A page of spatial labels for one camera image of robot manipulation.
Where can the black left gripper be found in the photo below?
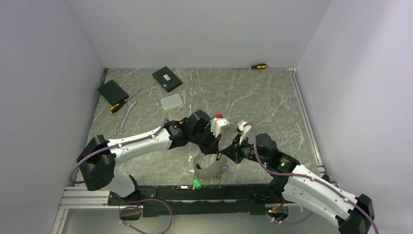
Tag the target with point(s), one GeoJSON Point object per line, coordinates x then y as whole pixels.
{"type": "Point", "coordinates": [212, 147]}

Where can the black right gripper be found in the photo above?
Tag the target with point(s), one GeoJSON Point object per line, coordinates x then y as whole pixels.
{"type": "Point", "coordinates": [231, 151]}

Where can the round metal keyring plate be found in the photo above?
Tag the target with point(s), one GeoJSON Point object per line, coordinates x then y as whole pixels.
{"type": "Point", "coordinates": [212, 172]}

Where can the green key tag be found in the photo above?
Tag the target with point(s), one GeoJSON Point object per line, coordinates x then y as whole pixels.
{"type": "Point", "coordinates": [196, 184]}

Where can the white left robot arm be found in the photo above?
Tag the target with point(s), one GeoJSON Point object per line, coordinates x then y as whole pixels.
{"type": "Point", "coordinates": [100, 158]}

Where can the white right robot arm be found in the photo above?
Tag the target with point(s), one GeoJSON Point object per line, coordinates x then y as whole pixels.
{"type": "Point", "coordinates": [292, 181]}

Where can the clear plastic container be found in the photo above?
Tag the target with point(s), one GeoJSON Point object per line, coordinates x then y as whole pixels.
{"type": "Point", "coordinates": [171, 102]}

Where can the black box with label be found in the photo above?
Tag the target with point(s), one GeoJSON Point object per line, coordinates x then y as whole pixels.
{"type": "Point", "coordinates": [167, 79]}

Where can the large silver wrench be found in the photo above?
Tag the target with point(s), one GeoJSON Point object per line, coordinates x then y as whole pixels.
{"type": "Point", "coordinates": [119, 129]}

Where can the yellow black screwdriver far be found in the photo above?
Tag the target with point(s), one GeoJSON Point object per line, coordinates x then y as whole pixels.
{"type": "Point", "coordinates": [254, 67]}

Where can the yellow black screwdriver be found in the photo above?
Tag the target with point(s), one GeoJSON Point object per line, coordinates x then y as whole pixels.
{"type": "Point", "coordinates": [119, 105]}
{"type": "Point", "coordinates": [254, 67]}

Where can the yellow black screwdriver left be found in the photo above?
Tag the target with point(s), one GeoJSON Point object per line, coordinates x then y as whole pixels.
{"type": "Point", "coordinates": [119, 105]}

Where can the plain black box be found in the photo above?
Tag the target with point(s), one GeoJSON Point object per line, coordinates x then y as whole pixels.
{"type": "Point", "coordinates": [112, 93]}

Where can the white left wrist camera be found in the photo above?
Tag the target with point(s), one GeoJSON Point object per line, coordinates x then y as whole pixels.
{"type": "Point", "coordinates": [218, 123]}

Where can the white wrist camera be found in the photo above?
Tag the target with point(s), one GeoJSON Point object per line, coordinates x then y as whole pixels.
{"type": "Point", "coordinates": [243, 129]}
{"type": "Point", "coordinates": [218, 123]}

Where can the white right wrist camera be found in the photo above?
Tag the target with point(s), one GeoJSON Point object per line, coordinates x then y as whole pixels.
{"type": "Point", "coordinates": [243, 129]}

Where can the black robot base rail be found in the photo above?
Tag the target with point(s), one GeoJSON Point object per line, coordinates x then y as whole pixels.
{"type": "Point", "coordinates": [254, 199]}

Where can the aluminium frame rail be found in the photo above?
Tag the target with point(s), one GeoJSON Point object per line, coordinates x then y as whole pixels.
{"type": "Point", "coordinates": [268, 98]}

